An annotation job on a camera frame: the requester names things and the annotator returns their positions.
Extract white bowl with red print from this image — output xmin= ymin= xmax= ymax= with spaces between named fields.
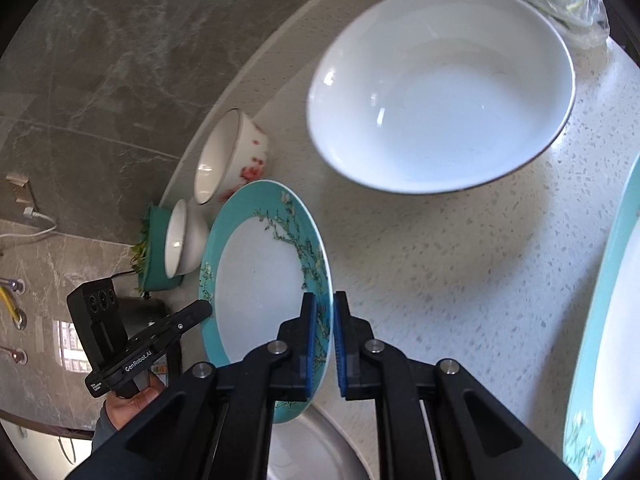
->
xmin=194 ymin=108 xmax=271 ymax=206

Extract green leafy vegetables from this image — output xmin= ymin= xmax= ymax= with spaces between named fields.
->
xmin=131 ymin=217 xmax=151 ymax=296

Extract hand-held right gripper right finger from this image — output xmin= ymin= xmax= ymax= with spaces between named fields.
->
xmin=334 ymin=291 xmax=581 ymax=480

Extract plastic bag of vegetables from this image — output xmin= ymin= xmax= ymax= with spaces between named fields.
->
xmin=392 ymin=0 xmax=611 ymax=50

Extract yellow hose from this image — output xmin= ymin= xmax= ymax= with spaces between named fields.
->
xmin=0 ymin=285 xmax=26 ymax=331

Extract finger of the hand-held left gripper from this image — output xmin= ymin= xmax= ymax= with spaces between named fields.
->
xmin=159 ymin=299 xmax=213 ymax=337

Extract teal floral plate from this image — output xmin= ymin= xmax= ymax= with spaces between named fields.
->
xmin=198 ymin=180 xmax=335 ymax=425
xmin=562 ymin=152 xmax=640 ymax=480

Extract plain white plate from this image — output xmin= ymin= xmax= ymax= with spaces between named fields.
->
xmin=267 ymin=402 xmax=373 ymax=480

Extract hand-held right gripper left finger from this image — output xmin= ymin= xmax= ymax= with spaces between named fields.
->
xmin=65 ymin=290 xmax=321 ymax=480

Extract small white bowl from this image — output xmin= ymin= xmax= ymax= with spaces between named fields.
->
xmin=164 ymin=199 xmax=210 ymax=278

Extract large white bowl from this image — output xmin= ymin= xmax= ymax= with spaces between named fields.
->
xmin=306 ymin=0 xmax=577 ymax=196

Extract person's left hand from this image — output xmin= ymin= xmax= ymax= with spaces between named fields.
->
xmin=104 ymin=372 xmax=167 ymax=432

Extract person's left forearm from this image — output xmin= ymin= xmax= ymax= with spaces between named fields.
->
xmin=91 ymin=402 xmax=121 ymax=453

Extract white cable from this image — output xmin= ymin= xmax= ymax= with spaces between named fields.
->
xmin=0 ymin=207 xmax=58 ymax=246

